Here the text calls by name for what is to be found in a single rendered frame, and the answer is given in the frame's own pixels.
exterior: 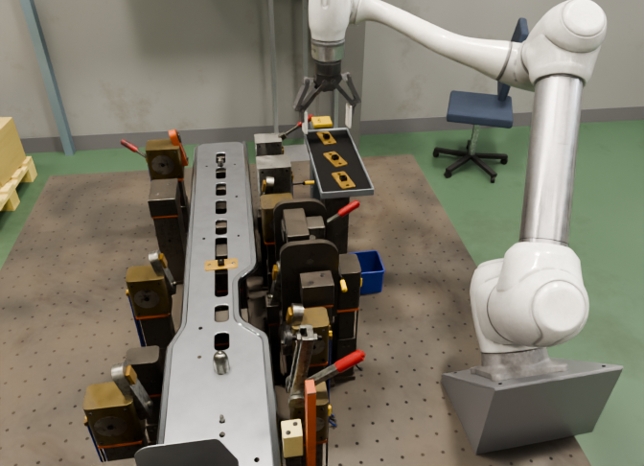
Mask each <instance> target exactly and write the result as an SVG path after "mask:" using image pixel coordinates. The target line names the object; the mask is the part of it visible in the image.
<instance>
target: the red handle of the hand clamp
mask: <svg viewBox="0 0 644 466"><path fill-rule="evenodd" d="M364 357H365V353H364V352H363V351H360V350H359V349H358V350H356V351H355V352H353V353H351V354H349V355H348V356H346V357H344V358H342V359H340V360H339V361H336V362H335V363H334V364H332V365H331V366H329V367H327V368H325V369H323V370H322V371H320V372H318V373H316V374H314V375H312V376H311V377H309V378H307V380H312V379H313V380H314V386H316V385H318V384H321V383H323V382H324V381H326V380H328V379H329V378H331V377H333V376H334V375H336V374H338V373H342V372H344V371H346V370H347V369H349V368H351V367H353V366H355V365H357V364H358V363H360V362H362V361H364V360H365V359H364Z"/></svg>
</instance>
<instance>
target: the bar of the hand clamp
mask: <svg viewBox="0 0 644 466"><path fill-rule="evenodd" d="M293 340H295V342H296V346H295V352H294V357H293V362H292V367H291V372H290V377H289V382H288V387H287V393H289V392H290V388H291V392H290V396H292V395H297V394H300V395H303V393H304V388H305V380H306V379H307V375H308V371H309V366H310V362H311V353H312V349H313V345H314V344H315V343H316V342H317V341H318V340H322V335H317V334H316V333H314V332H313V329H312V325H311V324H306V325H300V326H299V332H298V333H296V335H293V334H292V332H291V331H290V329H286V330H285V331H284V336H283V341H284V345H285V346H290V345H291V344H292V341H293Z"/></svg>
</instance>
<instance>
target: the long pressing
mask: <svg viewBox="0 0 644 466"><path fill-rule="evenodd" d="M218 154H225V163H223V164H224V166H223V167H218V163H217V155H218ZM234 164H236V165H234ZM206 166H208V167H206ZM217 169H225V178H221V179H217ZM219 184H225V185H226V195H224V196H217V185H219ZM236 196H238V197H237V198H236ZM219 201H225V202H226V213H225V214H216V209H217V202H219ZM217 221H226V227H227V233H226V234H223V235H217V234H216V222H217ZM238 235H240V236H239V237H238ZM203 238H205V240H202V239H203ZM221 238H225V239H227V259H232V258H237V259H238V267H237V268H229V269H227V276H228V294H227V295H226V296H223V297H216V270H208V271H206V270H205V261H212V260H216V239H221ZM257 268H258V254H257V244H256V233H255V222H254V212H253V201H252V191H251V180H250V170H249V160H248V149H247V143H246V142H244V141H234V142H218V143H204V144H200V145H197V146H196V147H195V150H194V162H193V174H192V187H191V198H190V211H189V222H188V235H187V247H186V259H185V271H184V284H183V295H182V308H181V319H180V326H179V329H178V331H177V332H176V334H175V335H174V337H173V338H172V340H171V342H170V343H169V345H168V347H167V350H166V358H165V366H164V376H163V385H162V395H161V404H160V413H159V423H158V433H157V441H156V445H162V444H170V443H176V442H184V441H192V440H199V439H206V438H217V439H219V440H220V441H221V442H222V443H223V444H224V445H225V447H226V448H227V449H228V450H229V451H230V452H231V453H232V454H233V455H234V456H235V457H236V458H237V459H238V461H239V466H283V459H282V449H281V439H280V430H279V420H278V411H277V402H276V392H275V383H274V373H273V363H272V354H271V345H270V338H269V336H268V335H267V333H265V332H264V331H262V330H260V329H258V328H257V327H255V326H253V325H251V324H250V323H248V322H246V321H245V320H244V319H243V318H242V311H241V291H240V286H241V283H242V281H243V280H245V279H246V278H247V277H248V276H250V275H251V274H252V273H254V272H255V271H256V270H257ZM218 306H227V307H228V320H227V321H225V322H216V307H218ZM199 327H202V329H201V330H199V329H198V328H199ZM219 334H227V335H228V336H229V348H228V349H226V350H222V351H224V352H225V353H226V354H227V356H228V359H229V366H230V370H229V371H228V372H227V373H226V374H224V375H219V374H217V373H215V371H214V365H213V356H214V355H215V353H216V352H217V351H218V350H216V349H215V337H216V335H219ZM198 356H201V359H198V358H197V357H198ZM221 414H222V415H223V416H224V419H225V422H224V423H223V424H221V423H220V422H219V416H220V415H221ZM222 431H223V432H224V433H225V436H224V437H222V438H221V437H219V434H220V433H221V432H222ZM256 457H257V458H259V459H260V461H259V462H255V461H254V459H255V458H256Z"/></svg>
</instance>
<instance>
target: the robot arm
mask: <svg viewBox="0 0 644 466"><path fill-rule="evenodd" d="M362 21H375V22H379V23H381V24H384V25H386V26H388V27H390V28H392V29H394V30H396V31H397V32H399V33H401V34H403V35H405V36H407V37H409V38H411V39H412V40H414V41H416V42H418V43H419V44H421V45H423V46H425V47H426V48H427V49H429V50H431V51H433V52H435V53H437V54H439V55H441V56H443V57H445V58H449V59H451V60H454V61H456V62H458V63H461V64H463V65H465V66H468V67H470V68H471V69H473V70H475V71H478V72H480V73H482V74H484V75H486V76H488V77H489V78H491V79H493V80H496V81H499V82H503V83H505V84H508V85H510V86H512V87H515V88H519V89H523V90H527V91H531V92H535V95H534V103H533V113H532V122H531V131H530V140H529V150H528V158H527V168H526V177H525V186H524V195H523V204H522V213H521V222H520V231H519V240H518V243H517V244H514V245H513V246H512V247H511V248H509V249H508V250H507V252H506V253H505V256H504V258H502V259H495V260H492V261H488V262H484V263H482V264H480V265H479V266H478V268H477V269H476V270H475V271H474V274H473V276H472V280H471V288H470V296H471V311H472V318H473V323H474V328H475V332H476V336H477V339H478V343H479V347H480V352H481V362H482V364H480V365H477V366H474V367H471V368H470V371H471V374H474V375H479V376H482V377H485V378H487V379H490V380H491V381H492V382H500V381H506V380H510V379H516V378H522V377H529V376H535V375H541V374H548V373H555V372H564V371H568V365H567V364H566V363H562V362H558V361H552V360H550V359H549V356H548V353H547V349H546V347H553V346H557V345H560V344H563V343H565V342H567V341H569V340H571V339H572V338H574V337H575V336H577V335H578V334H579V333H580V332H581V330H582V329H583V328H584V326H585V324H586V322H587V317H588V311H589V302H588V296H587V291H586V289H585V287H584V283H583V277H582V272H581V262H580V260H579V258H578V257H577V255H576V254H575V253H574V251H573V250H572V249H571V248H569V247H568V243H569V232H570V222H571V211H572V200H573V190H574V179H575V170H576V159H577V149H578V138H579V127H580V117H581V106H582V96H583V88H584V87H585V86H586V85H587V83H588V82H589V80H590V78H591V75H592V72H593V68H594V65H595V62H596V59H597V57H598V54H599V52H600V49H601V44H602V42H603V41H604V39H605V35H606V30H607V19H606V15H605V13H604V11H603V10H602V9H601V8H600V7H599V6H598V5H597V4H596V3H594V2H592V1H590V0H567V1H565V2H562V3H561V4H559V5H557V6H556V7H554V8H552V9H551V10H550V11H549V12H547V13H546V14H545V15H544V16H543V17H542V19H541V20H540V21H539V22H538V23H537V24H536V26H535V27H534V28H533V30H532V31H531V33H530V34H529V35H528V37H527V39H526V40H525V41H523V42H522V43H516V42H511V41H503V40H489V39H479V38H471V37H466V36H461V35H457V34H454V33H451V32H449V31H446V30H444V29H442V28H439V27H437V26H435V25H433V24H431V23H429V22H427V21H424V20H423V19H421V18H419V17H417V16H415V15H413V14H410V13H408V12H405V11H403V10H401V9H399V8H396V7H394V6H392V5H390V4H387V3H385V2H382V1H380V0H309V25H310V32H311V56H312V57H313V58H314V76H313V78H307V77H306V76H305V77H304V78H303V84H302V86H301V88H300V90H299V93H298V95H297V97H296V99H295V101H294V104H293V106H292V107H293V109H294V110H295V111H299V120H300V122H301V123H302V127H303V131H304V133H305V134H308V112H307V111H306V109H307V108H308V107H309V105H310V104H311V103H312V101H313V100H314V99H315V97H316V96H317V95H319V94H320V92H321V91H323V92H327V91H334V90H335V89H337V90H338V91H339V92H340V93H341V95H342V96H343V97H344V98H345V99H346V100H347V101H348V103H347V104H346V124H345V125H346V126H347V127H348V128H351V123H352V116H354V114H355V107H356V106H357V104H360V103H361V99H360V98H359V96H358V94H357V91H356V89H355V87H354V84H353V82H352V75H351V74H350V73H349V72H348V71H346V72H345V74H341V59H342V58H343V57H344V42H345V38H344V37H345V31H346V28H347V26H348V25H357V24H358V23H360V22H362ZM342 79H343V80H344V81H345V82H346V83H347V84H348V86H349V88H350V91H351V93H352V95H353V97H354V98H353V99H351V98H350V97H349V96H348V95H347V93H346V92H345V91H344V90H343V89H342V88H341V87H340V86H339V83H340V82H341V80H342ZM312 82H314V83H315V85H314V86H313V88H312V90H311V92H310V93H309V95H308V96H307V97H306V99H305V100H304V98H305V96H306V94H307V92H308V89H309V86H310V85H311V83H312ZM303 100H304V101H303Z"/></svg>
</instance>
